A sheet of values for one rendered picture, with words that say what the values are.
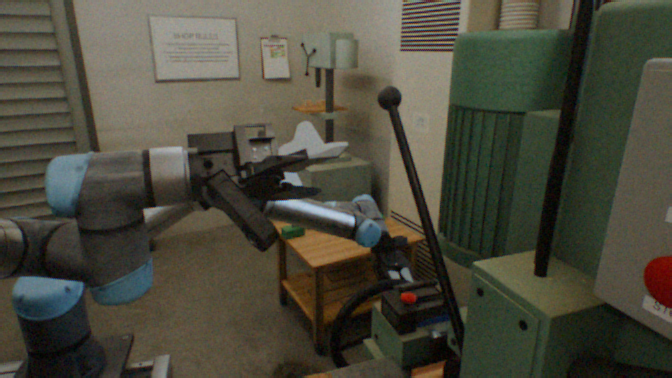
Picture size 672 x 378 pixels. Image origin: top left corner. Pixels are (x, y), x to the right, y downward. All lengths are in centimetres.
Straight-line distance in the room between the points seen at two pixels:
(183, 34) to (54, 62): 85
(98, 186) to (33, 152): 293
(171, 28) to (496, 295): 322
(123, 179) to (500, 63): 45
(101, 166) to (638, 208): 51
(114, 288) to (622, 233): 53
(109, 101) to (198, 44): 76
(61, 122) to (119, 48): 64
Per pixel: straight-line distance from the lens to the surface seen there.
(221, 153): 58
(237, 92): 357
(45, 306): 100
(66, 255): 62
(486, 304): 41
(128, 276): 59
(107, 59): 341
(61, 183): 56
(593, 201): 42
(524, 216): 53
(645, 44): 39
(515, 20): 207
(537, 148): 51
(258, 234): 53
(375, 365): 89
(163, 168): 54
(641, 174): 32
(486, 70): 55
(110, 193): 55
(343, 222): 110
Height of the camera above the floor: 149
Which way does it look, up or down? 18 degrees down
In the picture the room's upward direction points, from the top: straight up
